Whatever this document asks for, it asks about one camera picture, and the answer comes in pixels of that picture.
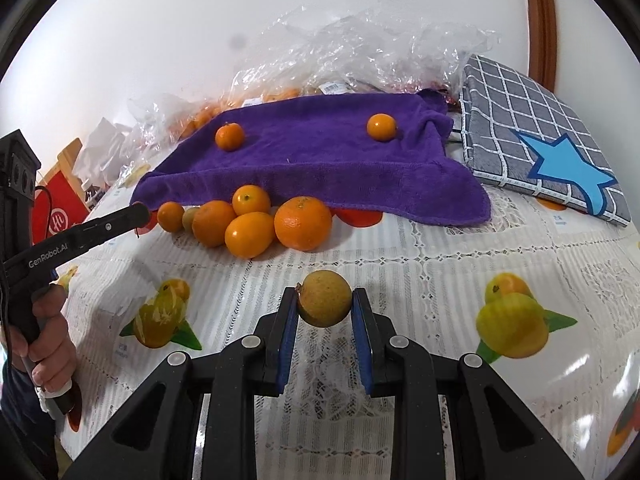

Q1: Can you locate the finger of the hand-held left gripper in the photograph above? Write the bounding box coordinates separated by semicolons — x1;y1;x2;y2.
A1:
75;201;152;252

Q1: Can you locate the purple towel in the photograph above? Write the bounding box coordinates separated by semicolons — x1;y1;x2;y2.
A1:
135;94;492;227

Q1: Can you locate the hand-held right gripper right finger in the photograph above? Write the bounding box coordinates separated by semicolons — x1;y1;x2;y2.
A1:
350;287;586;480

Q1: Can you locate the person's left hand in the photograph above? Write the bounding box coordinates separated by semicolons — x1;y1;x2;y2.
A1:
10;287;78;392

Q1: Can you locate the grey checkered star cushion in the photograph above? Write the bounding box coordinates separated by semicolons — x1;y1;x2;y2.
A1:
459;54;632;228

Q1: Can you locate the clear bag of red fruits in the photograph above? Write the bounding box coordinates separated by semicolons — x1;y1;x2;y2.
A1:
380;5;502;111

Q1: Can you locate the clear bag of mandarins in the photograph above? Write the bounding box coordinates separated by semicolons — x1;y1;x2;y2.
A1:
172;52;321;141

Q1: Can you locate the black cable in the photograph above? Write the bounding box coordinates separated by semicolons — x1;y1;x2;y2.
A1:
31;186;55;248

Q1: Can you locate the wooden chair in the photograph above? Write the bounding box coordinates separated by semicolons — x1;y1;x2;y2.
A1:
56;137;85;173

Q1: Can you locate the clear bag of brown fruits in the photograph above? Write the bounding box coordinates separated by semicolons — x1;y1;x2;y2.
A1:
300;7;401;97

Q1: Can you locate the white plastic bag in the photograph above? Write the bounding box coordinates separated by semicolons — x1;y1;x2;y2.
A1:
80;117;133;186

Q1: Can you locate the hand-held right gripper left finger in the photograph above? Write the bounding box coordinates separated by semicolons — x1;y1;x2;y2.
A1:
62;287;301;480

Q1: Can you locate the fruit print lace tablecloth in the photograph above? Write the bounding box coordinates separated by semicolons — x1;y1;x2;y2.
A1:
52;110;640;480

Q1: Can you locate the crumpled clear plastic bag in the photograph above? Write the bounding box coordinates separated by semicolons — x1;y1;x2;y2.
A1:
116;94;198;188

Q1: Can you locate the person's left forearm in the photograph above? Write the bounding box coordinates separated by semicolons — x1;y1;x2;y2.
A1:
0;355;61;480

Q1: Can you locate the large orange mandarin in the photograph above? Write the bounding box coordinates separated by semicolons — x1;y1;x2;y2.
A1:
273;196;333;252

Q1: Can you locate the red paper bag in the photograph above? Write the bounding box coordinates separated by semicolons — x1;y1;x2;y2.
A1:
32;165;101;246

